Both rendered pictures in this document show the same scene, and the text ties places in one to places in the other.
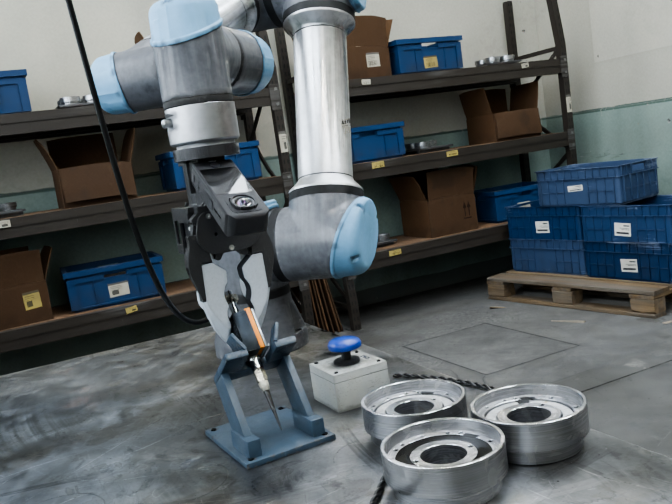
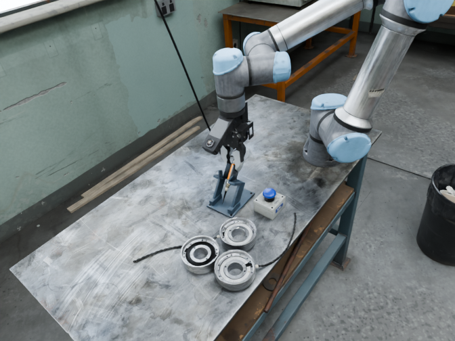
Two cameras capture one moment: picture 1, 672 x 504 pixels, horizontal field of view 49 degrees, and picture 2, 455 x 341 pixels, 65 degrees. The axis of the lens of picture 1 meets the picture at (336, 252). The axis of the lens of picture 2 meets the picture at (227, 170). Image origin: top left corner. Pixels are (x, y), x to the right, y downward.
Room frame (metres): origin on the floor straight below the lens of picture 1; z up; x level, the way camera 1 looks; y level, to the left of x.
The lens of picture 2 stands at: (0.46, -0.66, 1.61)
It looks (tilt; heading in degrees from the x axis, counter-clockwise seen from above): 40 degrees down; 68
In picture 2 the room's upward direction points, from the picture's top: 6 degrees counter-clockwise
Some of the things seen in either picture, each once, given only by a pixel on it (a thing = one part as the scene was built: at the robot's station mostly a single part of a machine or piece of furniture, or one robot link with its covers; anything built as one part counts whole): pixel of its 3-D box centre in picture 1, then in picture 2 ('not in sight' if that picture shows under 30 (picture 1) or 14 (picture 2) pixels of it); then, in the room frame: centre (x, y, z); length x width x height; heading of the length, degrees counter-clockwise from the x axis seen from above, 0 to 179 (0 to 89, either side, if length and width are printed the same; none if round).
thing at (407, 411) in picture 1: (415, 415); (238, 235); (0.72, -0.06, 0.82); 0.10 x 0.10 x 0.04
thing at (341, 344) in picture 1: (346, 358); (269, 197); (0.86, 0.01, 0.85); 0.04 x 0.04 x 0.05
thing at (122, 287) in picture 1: (113, 280); not in sight; (4.09, 1.25, 0.56); 0.52 x 0.38 x 0.22; 112
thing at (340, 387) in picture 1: (347, 377); (270, 202); (0.86, 0.01, 0.82); 0.08 x 0.07 x 0.05; 25
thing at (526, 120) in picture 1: (501, 113); not in sight; (5.25, -1.29, 1.19); 0.45 x 0.40 x 0.37; 110
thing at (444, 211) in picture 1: (435, 201); not in sight; (4.99, -0.72, 0.67); 0.52 x 0.43 x 0.43; 115
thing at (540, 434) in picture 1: (529, 423); (235, 270); (0.66, -0.16, 0.82); 0.10 x 0.10 x 0.04
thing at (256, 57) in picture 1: (219, 64); (266, 65); (0.91, 0.11, 1.22); 0.11 x 0.11 x 0.08; 71
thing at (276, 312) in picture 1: (257, 317); (325, 143); (1.17, 0.14, 0.85); 0.15 x 0.15 x 0.10
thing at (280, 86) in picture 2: not in sight; (298, 36); (2.45, 2.11, 0.39); 1.50 x 0.62 x 0.78; 25
